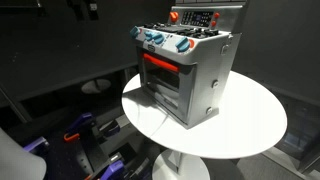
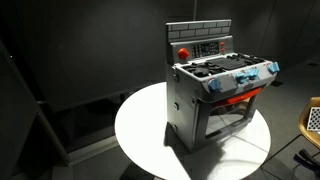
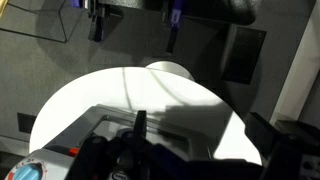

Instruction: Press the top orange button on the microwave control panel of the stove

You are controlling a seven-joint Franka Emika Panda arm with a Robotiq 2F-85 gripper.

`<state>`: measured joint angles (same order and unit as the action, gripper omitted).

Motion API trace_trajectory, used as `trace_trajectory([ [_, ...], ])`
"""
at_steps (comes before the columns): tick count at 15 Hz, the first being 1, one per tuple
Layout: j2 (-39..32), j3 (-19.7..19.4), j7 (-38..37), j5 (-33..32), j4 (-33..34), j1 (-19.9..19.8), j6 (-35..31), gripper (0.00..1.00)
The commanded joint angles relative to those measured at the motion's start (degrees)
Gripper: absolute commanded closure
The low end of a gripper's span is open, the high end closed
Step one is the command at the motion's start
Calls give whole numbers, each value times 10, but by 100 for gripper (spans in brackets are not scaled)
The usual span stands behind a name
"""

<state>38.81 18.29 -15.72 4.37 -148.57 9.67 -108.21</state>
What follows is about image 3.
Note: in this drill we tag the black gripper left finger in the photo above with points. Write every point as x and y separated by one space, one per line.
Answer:
93 156

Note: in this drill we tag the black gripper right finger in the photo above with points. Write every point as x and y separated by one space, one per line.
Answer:
290 150

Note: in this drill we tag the grey toy kitchen stove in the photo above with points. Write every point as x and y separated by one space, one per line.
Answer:
111 113

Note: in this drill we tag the blue stove knob red dial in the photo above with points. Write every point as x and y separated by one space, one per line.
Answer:
28 172

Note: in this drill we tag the black floor outlet plate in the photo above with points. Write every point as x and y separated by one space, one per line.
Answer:
26 122
243 55

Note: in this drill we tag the black leg with purple clamp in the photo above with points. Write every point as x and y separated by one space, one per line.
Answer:
96 28
174 20

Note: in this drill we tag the black equipment stand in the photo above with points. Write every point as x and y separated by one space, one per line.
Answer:
216 11

